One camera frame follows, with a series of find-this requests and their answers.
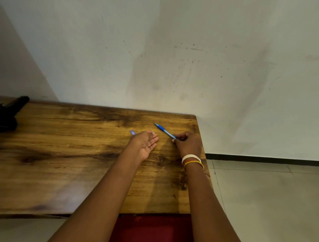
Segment yellow bangle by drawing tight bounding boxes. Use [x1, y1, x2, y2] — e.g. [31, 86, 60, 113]
[184, 160, 204, 170]

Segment person's left forearm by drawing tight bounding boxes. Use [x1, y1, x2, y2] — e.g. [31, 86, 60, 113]
[48, 153, 142, 242]

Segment person's left hand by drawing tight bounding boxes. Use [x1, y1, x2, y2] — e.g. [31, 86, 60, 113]
[127, 131, 159, 163]

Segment blue ballpoint pen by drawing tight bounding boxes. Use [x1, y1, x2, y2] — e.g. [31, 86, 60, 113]
[154, 122, 177, 139]

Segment person's right forearm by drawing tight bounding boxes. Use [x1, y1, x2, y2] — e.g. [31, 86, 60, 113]
[184, 163, 241, 242]

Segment person's right hand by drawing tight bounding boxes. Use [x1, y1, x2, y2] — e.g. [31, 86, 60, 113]
[172, 131, 202, 160]

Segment red garment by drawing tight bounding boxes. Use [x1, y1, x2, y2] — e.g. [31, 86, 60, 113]
[109, 214, 194, 242]

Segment white bangle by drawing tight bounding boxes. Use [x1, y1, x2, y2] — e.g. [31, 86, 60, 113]
[181, 154, 201, 165]

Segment black object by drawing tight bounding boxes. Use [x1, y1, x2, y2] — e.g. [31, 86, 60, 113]
[0, 96, 30, 133]

